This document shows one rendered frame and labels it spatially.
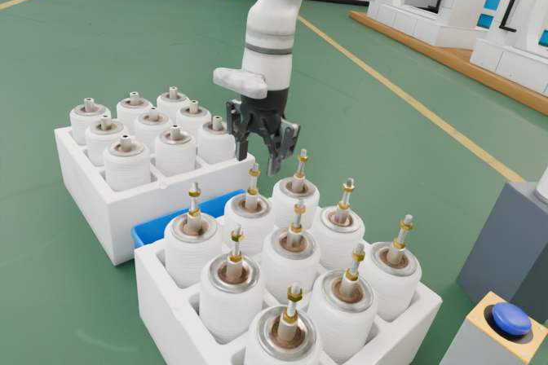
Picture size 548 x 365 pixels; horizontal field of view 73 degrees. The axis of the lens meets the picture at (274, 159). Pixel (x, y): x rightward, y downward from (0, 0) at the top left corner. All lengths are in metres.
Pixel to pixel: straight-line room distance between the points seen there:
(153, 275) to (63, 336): 0.25
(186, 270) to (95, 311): 0.28
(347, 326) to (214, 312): 0.19
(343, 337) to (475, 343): 0.16
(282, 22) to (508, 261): 0.69
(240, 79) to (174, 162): 0.42
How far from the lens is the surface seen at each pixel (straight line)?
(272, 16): 0.53
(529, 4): 3.37
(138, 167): 0.85
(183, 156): 0.89
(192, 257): 0.62
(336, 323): 0.56
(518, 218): 0.91
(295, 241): 0.61
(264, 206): 0.69
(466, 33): 4.03
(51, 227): 1.09
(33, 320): 0.90
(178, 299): 0.63
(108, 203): 0.83
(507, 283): 0.96
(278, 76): 0.54
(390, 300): 0.65
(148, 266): 0.68
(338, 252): 0.69
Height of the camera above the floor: 0.67
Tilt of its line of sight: 29 degrees down
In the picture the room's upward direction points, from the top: 8 degrees clockwise
